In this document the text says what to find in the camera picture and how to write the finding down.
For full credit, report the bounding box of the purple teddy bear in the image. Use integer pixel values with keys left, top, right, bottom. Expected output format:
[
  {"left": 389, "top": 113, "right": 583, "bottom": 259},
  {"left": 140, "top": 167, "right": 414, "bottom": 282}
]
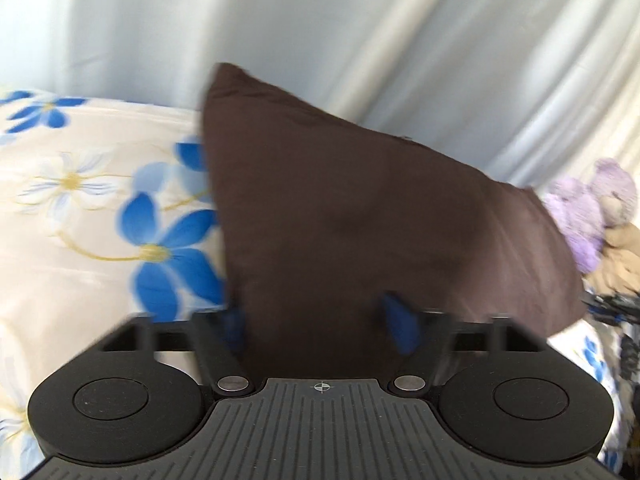
[{"left": 542, "top": 157, "right": 637, "bottom": 276}]

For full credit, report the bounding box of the brown jacket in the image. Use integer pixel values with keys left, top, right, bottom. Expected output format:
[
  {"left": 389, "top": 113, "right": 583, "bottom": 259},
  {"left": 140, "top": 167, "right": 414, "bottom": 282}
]
[{"left": 199, "top": 62, "right": 587, "bottom": 382}]

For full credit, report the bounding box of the floral bed sheet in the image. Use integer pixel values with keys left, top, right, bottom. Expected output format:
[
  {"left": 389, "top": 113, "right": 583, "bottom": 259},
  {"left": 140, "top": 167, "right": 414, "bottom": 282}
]
[{"left": 0, "top": 87, "right": 628, "bottom": 480}]

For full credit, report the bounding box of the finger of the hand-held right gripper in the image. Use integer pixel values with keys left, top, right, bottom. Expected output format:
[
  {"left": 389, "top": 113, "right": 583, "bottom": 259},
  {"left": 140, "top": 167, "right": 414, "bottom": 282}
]
[{"left": 581, "top": 291, "right": 640, "bottom": 325}]

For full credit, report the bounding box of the white curtain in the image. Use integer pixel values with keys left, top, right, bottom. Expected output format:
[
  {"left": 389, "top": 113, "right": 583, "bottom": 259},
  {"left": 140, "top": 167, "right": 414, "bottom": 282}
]
[{"left": 0, "top": 0, "right": 640, "bottom": 196}]

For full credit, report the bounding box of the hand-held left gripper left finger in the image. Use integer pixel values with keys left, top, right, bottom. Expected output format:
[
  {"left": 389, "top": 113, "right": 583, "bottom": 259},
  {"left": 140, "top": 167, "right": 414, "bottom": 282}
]
[{"left": 99, "top": 307, "right": 253, "bottom": 397}]

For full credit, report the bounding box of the beige plush toy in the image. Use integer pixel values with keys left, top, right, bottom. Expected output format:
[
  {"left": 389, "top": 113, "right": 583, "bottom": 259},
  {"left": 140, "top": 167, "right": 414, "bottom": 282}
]
[{"left": 584, "top": 224, "right": 640, "bottom": 302}]

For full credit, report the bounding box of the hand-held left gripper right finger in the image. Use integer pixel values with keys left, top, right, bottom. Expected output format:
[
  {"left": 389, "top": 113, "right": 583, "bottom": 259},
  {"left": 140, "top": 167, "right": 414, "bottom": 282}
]
[{"left": 381, "top": 291, "right": 547, "bottom": 397}]

